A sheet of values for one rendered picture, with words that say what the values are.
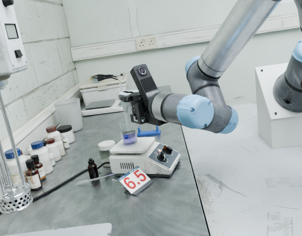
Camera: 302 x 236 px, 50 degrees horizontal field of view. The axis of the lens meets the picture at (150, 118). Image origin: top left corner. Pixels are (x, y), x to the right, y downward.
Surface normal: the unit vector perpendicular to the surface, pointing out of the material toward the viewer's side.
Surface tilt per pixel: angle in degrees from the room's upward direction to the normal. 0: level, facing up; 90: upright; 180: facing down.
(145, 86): 61
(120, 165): 90
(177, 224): 0
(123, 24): 90
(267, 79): 45
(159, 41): 90
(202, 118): 90
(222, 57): 122
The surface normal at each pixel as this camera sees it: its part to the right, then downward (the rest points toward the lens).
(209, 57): -0.76, 0.33
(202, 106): 0.58, 0.14
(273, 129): -0.02, 0.28
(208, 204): -0.14, -0.95
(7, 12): 0.99, -0.14
